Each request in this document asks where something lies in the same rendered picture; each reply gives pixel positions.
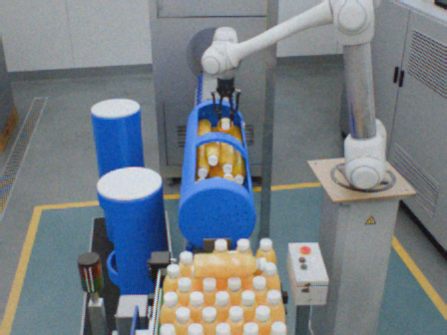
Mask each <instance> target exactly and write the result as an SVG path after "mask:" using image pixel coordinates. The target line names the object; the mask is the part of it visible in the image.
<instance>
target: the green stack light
mask: <svg viewBox="0 0 447 335"><path fill-rule="evenodd" d="M80 279H81V288H82V290H84V292H86V293H96V292H98V291H100V290H101V289H102V288H103V286H104V281H103V271H102V273H101V275H100V276H98V277H96V278H93V279H85V278H81V276H80Z"/></svg>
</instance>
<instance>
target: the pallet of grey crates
mask: <svg viewBox="0 0 447 335"><path fill-rule="evenodd" d="M18 120H19V118H18V115H17V111H16V107H15V106H14V99H13V96H12V89H11V85H10V80H9V77H8V70H7V66H6V60H5V54H4V48H3V44H2V37H1V34H0V153H3V152H4V149H5V148H6V146H7V143H8V142H9V138H10V137H11V134H12V133H13V131H14V128H15V127H16V123H17V122H18Z"/></svg>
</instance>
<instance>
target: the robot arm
mask: <svg viewBox="0 0 447 335"><path fill-rule="evenodd" d="M380 3H381V0H325V1H323V2H322V3H321V4H318V5H317V6H314V7H313V8H312V9H309V10H308V11H306V12H304V13H301V14H300V15H298V16H295V17H293V18H291V19H289V20H288V21H285V22H283V23H280V24H279V25H278V26H275V27H274V28H271V29H270V30H267V31H265V32H264V33H262V34H260V35H257V36H256V37H255V38H252V39H250V40H247V41H245V42H243V43H237V37H236V32H235V30H234V29H233V28H228V27H223V28H218V29H217V31H216V33H215V35H214V42H213V44H212V45H211V47H210V48H208V49H207V50H206V52H205V53H204V54H203V57H202V66H203V69H204V70H205V72H206V73H207V74H209V75H211V76H216V77H217V87H216V89H215V90H211V95H212V97H213V102H214V113H217V114H218V121H220V129H221V128H222V112H221V109H222V101H223V99H224V97H227V98H228V99H229V106H230V109H231V112H229V128H230V129H231V121H234V113H237V112H238V102H239V94H240V90H237V89H236V88H235V87H234V76H236V66H237V64H238V62H239V61H240V60H241V59H242V58H245V57H247V56H249V55H251V54H252V53H255V52H257V51H260V50H262V49H263V48H266V47H268V46H270V45H272V44H274V43H277V42H278V41H281V40H283V39H284V38H287V37H288V36H292V35H293V34H295V33H299V32H300V31H304V30H306V29H308V28H313V27H316V26H324V25H328V24H334V28H335V31H336V35H337V41H338V42H340V44H342V53H343V62H344V70H345V87H346V95H347V103H348V120H349V128H350V132H349V136H348V137H347V138H346V139H345V141H344V162H345V166H339V167H338V171H339V172H341V173H342V175H344V178H346V180H347V181H348V183H349V186H351V187H357V188H374V187H375V186H377V185H379V184H389V179H388V178H386V177H385V173H386V157H385V150H386V131H385V129H384V126H383V124H381V122H379V120H377V119H375V109H374V98H373V75H372V65H371V53H370V41H371V40H372V37H373V35H374V10H375V9H376V8H377V7H378V6H379V5H380ZM216 92H218V93H219V95H220V100H219V107H218V109H217V110H216ZM234 92H235V93H236V99H235V109H233V105H232V101H231V95H232V94H233V93H234Z"/></svg>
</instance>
